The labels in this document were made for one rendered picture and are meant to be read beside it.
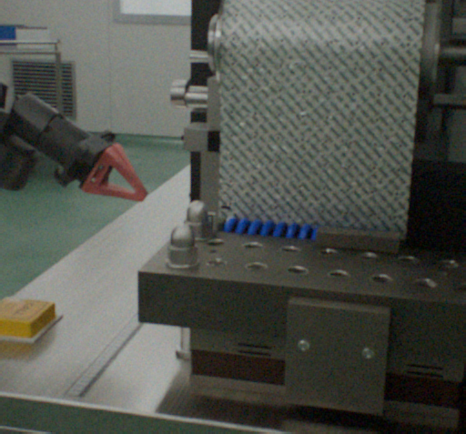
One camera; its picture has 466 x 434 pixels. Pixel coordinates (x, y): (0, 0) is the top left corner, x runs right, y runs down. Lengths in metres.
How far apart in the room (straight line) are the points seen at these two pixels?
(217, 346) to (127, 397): 0.11
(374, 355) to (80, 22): 6.44
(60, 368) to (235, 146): 0.34
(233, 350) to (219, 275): 0.09
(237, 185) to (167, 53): 5.87
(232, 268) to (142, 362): 0.17
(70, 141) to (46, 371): 0.30
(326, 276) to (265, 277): 0.06
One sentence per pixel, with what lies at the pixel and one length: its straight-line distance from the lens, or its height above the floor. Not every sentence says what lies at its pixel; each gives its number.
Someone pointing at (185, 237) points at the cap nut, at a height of 1.06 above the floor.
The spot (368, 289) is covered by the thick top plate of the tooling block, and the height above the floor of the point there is 1.03.
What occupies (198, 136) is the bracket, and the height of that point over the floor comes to 1.13.
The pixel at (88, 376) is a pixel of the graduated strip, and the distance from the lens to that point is 0.91.
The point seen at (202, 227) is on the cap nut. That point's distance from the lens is 0.93.
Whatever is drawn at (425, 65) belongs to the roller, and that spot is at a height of 1.24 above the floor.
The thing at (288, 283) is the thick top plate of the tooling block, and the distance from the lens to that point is 0.81.
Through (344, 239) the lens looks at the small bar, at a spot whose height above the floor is 1.04.
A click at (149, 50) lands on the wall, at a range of 6.90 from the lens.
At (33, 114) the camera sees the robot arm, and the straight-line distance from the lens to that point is 1.05.
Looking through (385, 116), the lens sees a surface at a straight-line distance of 0.95.
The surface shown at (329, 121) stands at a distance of 0.96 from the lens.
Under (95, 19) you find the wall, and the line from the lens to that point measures 7.06.
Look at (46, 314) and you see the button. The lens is 1.04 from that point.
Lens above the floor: 1.32
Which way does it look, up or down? 15 degrees down
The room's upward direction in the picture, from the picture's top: 1 degrees clockwise
